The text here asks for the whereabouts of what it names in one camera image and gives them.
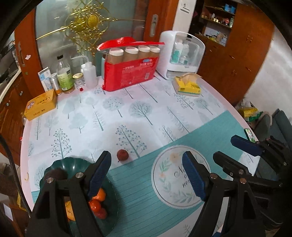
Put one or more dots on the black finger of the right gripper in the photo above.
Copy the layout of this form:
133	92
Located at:
230	166

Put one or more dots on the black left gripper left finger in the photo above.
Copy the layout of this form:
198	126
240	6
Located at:
49	216

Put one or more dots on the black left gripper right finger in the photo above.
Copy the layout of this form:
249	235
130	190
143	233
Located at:
243	216

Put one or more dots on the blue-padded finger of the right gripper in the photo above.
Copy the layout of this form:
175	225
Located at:
246	146

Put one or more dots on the large yellow orange with sticker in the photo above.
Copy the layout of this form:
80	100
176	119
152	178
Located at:
69	211

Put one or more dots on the dark avocado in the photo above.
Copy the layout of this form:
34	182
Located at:
57	174

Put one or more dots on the red tomato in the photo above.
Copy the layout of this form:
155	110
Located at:
95	205

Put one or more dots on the red lychee fruit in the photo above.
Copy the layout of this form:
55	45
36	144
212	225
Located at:
101	214

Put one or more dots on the large mandarin orange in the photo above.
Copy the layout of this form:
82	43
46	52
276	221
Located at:
101	195

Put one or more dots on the smartphone on table edge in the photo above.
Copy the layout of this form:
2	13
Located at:
249	135

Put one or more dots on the round white floral placemat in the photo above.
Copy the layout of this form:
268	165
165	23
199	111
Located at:
170	181

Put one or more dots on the dark green scalloped plate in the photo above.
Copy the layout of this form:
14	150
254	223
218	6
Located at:
71	167

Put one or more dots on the teal striped table mat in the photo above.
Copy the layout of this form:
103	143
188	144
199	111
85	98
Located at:
144	137

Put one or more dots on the dark red wrinkled fruit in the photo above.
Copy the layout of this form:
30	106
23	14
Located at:
122	155

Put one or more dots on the yellow tissue pack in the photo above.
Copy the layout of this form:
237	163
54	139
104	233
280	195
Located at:
187	84

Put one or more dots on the tree pattern tablecloth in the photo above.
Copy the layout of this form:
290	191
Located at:
153	94

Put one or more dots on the yellow cardboard box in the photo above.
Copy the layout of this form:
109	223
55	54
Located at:
40	105

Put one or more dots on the white storage appliance box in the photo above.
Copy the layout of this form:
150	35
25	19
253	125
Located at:
182	53

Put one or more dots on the small glass jar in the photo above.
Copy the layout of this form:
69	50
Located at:
78	80

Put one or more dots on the silver metal can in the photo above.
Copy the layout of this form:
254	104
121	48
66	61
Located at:
55	85

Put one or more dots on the blue white carton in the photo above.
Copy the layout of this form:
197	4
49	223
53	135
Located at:
44	75

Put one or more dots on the green label glass bottle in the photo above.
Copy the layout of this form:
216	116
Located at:
64	75

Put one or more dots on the red plastic package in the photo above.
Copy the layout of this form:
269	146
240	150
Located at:
128	61

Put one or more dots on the white squeeze bottle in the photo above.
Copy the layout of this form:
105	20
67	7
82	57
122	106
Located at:
89	72

